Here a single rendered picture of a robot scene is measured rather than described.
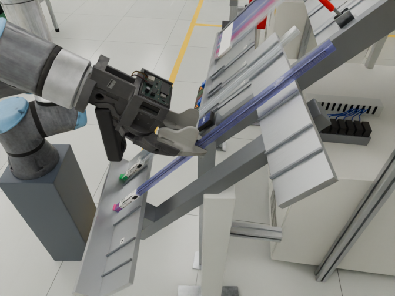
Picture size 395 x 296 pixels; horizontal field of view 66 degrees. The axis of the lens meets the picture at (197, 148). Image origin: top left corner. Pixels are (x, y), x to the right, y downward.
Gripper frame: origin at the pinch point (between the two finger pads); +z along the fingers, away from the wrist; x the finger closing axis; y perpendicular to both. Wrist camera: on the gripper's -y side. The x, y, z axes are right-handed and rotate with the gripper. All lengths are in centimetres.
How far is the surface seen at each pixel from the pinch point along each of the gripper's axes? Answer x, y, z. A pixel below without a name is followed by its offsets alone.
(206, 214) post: -2.8, -12.5, 9.5
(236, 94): 34.3, -5.3, 15.1
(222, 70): 56, -11, 15
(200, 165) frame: 21.4, -23.7, 14.6
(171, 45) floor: 232, -94, 23
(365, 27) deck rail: 21.7, 26.4, 21.7
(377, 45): 83, 19, 74
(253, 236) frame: 20, -45, 50
